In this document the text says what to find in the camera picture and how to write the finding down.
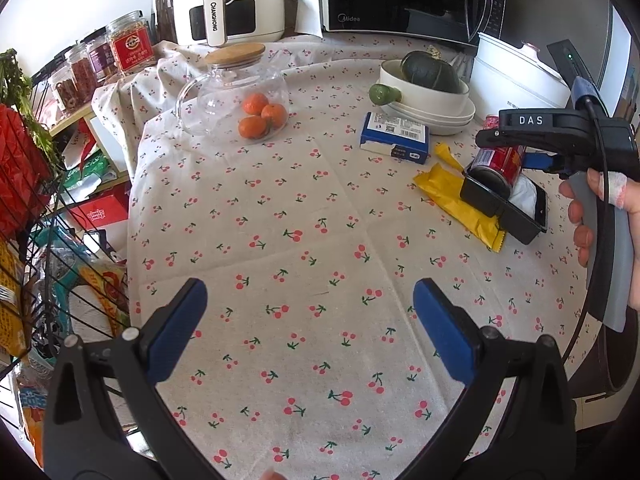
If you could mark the person's right hand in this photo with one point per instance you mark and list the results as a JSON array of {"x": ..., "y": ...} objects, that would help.
[{"x": 577, "y": 210}]

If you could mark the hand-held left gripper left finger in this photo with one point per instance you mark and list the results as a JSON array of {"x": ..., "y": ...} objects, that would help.
[{"x": 179, "y": 327}]

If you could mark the cherry print tablecloth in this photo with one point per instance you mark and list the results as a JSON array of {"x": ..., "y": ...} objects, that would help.
[{"x": 310, "y": 240}]

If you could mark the orange tangerine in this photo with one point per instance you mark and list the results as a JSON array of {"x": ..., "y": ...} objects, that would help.
[
  {"x": 251, "y": 127},
  {"x": 256, "y": 102},
  {"x": 274, "y": 113}
]

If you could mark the white electric pot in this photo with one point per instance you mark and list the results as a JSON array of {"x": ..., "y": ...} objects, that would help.
[{"x": 515, "y": 75}]

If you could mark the glass vase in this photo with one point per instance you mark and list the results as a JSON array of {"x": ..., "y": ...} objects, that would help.
[{"x": 162, "y": 5}]

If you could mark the red drink can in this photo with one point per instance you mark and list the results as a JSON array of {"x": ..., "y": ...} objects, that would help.
[{"x": 500, "y": 167}]

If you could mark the green leafy vegetable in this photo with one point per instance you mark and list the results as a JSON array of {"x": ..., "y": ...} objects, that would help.
[{"x": 22, "y": 90}]

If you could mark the white bowl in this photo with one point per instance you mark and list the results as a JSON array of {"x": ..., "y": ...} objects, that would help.
[{"x": 425, "y": 95}]

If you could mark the blue and white box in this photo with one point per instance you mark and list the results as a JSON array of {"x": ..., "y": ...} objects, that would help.
[{"x": 395, "y": 135}]

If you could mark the yellow packet wrapper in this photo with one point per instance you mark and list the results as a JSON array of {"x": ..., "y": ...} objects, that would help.
[{"x": 450, "y": 200}]

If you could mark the person's left hand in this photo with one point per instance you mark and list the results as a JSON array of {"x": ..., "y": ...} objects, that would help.
[{"x": 272, "y": 476}]

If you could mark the white napkin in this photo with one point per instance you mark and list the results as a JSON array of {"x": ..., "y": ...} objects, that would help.
[{"x": 522, "y": 195}]

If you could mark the black plastic tray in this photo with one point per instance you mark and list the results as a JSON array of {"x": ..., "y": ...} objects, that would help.
[{"x": 520, "y": 225}]

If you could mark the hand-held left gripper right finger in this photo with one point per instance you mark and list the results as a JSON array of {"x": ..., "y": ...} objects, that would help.
[{"x": 445, "y": 332}]

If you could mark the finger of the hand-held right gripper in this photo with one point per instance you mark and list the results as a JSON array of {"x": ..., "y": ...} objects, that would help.
[
  {"x": 540, "y": 161},
  {"x": 582, "y": 89}
]

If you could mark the red label jar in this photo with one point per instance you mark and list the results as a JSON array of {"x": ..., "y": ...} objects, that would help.
[{"x": 130, "y": 45}]

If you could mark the red box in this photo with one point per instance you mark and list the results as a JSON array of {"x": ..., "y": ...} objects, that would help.
[{"x": 100, "y": 212}]

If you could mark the wooden shelf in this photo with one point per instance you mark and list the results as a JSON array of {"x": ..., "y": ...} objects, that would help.
[{"x": 87, "y": 125}]

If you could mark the red snack packets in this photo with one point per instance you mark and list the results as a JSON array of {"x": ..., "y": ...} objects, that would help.
[{"x": 20, "y": 160}]

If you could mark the brown waste bin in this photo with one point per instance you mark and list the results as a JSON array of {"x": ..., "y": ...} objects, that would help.
[{"x": 600, "y": 365}]

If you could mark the white air fryer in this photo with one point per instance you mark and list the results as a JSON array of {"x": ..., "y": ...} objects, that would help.
[{"x": 230, "y": 0}]

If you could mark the dark green pumpkin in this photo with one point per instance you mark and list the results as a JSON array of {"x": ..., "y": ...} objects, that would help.
[{"x": 430, "y": 72}]

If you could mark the dark lid spice jar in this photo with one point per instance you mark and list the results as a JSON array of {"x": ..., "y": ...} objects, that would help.
[
  {"x": 80, "y": 72},
  {"x": 64, "y": 92},
  {"x": 100, "y": 57}
]

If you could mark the glass teapot with bamboo lid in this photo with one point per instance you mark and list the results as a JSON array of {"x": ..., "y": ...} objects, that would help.
[{"x": 225, "y": 95}]

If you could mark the grey refrigerator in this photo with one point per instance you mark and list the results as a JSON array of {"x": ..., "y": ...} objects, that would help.
[{"x": 617, "y": 60}]

